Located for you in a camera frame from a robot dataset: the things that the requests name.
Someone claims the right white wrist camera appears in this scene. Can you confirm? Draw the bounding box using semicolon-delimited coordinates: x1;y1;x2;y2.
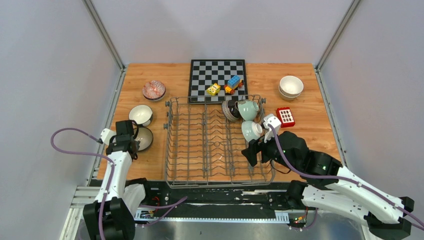
262;113;282;143

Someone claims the blue zigzag bowl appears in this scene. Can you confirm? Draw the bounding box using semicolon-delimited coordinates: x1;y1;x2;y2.
142;80;166;98

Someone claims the grey wire dish rack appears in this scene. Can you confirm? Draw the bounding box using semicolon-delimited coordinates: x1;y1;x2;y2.
163;97;276;189

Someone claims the black patterned bowl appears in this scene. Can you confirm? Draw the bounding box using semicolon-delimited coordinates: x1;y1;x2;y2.
221;100;240;122

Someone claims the yellow toy car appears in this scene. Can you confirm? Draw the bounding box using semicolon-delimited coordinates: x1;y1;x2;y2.
206;83;221;96

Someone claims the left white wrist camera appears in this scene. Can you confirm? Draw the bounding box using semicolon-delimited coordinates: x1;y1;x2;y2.
99;128;117;146

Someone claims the mint green bowl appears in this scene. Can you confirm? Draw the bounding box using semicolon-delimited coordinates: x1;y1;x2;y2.
236;100;260;121

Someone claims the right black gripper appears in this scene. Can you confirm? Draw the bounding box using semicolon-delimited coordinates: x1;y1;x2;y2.
240;127;299;172

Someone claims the blue orange toy truck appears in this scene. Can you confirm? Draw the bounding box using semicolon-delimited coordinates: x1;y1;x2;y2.
224;75;244;95

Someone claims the light blue striped bowl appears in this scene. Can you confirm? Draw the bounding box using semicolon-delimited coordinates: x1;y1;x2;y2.
241;121;263;143

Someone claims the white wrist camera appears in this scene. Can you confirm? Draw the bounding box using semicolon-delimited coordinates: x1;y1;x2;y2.
99;128;117;146
262;113;282;143

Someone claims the teal white dotted bowl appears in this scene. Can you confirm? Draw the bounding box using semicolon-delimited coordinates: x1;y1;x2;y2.
128;104;154;127

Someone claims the dark teal glazed bowl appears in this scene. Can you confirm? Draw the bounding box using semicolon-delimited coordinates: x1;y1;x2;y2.
135;127;154;152

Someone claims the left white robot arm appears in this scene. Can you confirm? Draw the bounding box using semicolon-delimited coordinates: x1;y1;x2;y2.
83;120;153;240

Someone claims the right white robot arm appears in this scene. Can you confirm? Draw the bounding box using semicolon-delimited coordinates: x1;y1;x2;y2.
241;131;415;240

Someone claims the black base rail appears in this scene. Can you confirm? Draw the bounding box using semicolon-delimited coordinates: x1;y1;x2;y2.
134;181;314;224

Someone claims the beige floral bowl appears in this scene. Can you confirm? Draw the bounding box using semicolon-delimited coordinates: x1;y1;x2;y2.
278;88;301;102

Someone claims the black white checkerboard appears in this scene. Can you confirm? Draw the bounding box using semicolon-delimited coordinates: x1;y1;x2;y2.
187;59;249;104

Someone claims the red toy block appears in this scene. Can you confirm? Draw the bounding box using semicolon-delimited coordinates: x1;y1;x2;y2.
276;107;296;128

